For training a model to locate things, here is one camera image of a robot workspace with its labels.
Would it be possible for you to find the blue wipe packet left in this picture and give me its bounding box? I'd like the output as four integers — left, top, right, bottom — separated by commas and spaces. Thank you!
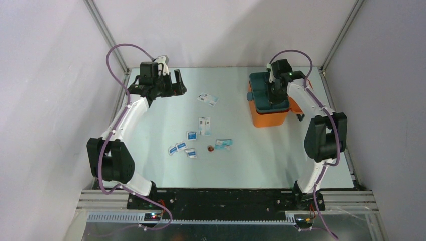
168, 145, 177, 156

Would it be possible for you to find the blue alcohol wipe packet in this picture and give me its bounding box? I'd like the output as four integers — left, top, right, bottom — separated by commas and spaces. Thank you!
187, 131, 197, 141

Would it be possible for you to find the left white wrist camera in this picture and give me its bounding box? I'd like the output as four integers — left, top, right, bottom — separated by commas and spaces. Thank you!
154, 55, 170, 76

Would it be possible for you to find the teal bandage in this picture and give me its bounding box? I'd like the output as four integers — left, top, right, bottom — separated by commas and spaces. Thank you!
214, 139, 233, 150

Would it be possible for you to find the blue white sachet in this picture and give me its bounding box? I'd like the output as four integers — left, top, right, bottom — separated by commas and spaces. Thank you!
197, 92, 219, 107
198, 117, 211, 136

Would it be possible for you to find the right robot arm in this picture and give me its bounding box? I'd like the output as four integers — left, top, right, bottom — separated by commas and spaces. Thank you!
267, 59, 347, 210

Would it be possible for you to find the orange medicine kit box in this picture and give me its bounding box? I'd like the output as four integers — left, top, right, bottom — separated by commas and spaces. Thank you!
248, 98, 304, 128

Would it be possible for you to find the blue wipe packet lower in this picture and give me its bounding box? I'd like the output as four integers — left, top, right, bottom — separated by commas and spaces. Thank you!
185, 148, 197, 159

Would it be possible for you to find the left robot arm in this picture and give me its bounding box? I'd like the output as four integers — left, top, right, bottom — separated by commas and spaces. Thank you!
86, 55, 187, 209

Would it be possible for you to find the teal divided tray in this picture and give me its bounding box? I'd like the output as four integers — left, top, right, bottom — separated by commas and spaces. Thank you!
246, 72, 290, 114

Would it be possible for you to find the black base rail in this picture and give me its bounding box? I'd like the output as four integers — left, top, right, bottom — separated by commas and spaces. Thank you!
148, 188, 325, 222

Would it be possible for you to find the blue wipe packet middle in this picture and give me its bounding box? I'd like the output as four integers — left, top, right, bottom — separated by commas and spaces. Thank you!
176, 141, 188, 151

